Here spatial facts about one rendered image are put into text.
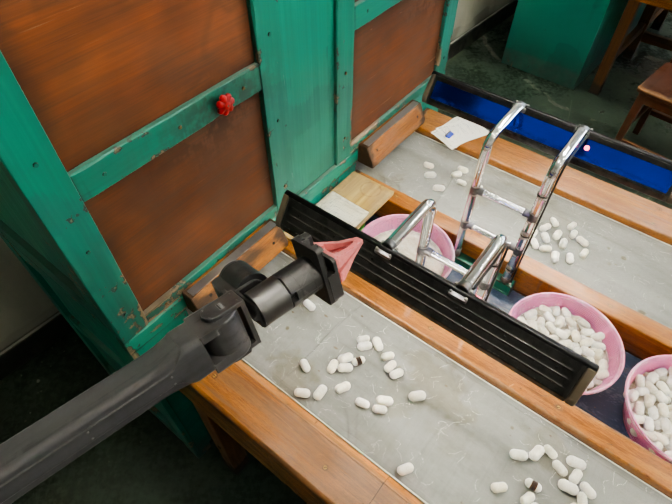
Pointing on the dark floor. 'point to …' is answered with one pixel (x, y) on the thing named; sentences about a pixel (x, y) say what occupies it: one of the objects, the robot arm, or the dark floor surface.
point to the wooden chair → (657, 91)
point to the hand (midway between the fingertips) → (356, 242)
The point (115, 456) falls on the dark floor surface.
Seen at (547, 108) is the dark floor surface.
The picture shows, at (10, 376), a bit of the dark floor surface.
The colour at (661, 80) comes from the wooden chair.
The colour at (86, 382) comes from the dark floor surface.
